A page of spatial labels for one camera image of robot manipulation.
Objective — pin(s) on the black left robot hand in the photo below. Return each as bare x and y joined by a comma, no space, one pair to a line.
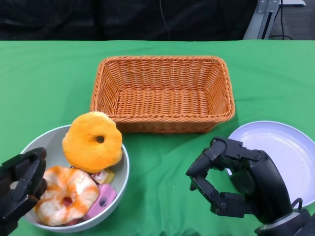
27,172

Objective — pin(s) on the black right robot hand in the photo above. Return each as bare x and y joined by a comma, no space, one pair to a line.
268,186

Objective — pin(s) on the grey round bowl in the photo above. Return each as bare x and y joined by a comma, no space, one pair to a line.
51,142

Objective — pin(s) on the orange bagel bread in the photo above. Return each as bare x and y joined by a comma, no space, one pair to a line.
86,150

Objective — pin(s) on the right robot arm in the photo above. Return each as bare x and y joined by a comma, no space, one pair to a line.
283,227

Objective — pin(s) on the white round plate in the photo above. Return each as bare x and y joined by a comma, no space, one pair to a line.
283,147

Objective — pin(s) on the white orange-striped donut bread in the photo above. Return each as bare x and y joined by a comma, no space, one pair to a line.
56,206

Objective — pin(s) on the yellow decorated cake slice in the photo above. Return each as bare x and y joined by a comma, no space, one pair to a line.
108,175

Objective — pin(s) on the pink cake slice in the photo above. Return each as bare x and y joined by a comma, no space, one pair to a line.
108,194

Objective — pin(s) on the orange wicker basket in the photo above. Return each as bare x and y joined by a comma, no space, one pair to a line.
162,103

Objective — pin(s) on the green tablecloth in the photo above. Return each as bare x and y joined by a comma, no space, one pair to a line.
37,86

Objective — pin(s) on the black fabric backdrop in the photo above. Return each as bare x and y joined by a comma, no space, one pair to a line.
73,19

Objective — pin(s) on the grey metal stand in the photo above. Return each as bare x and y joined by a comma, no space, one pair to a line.
258,24

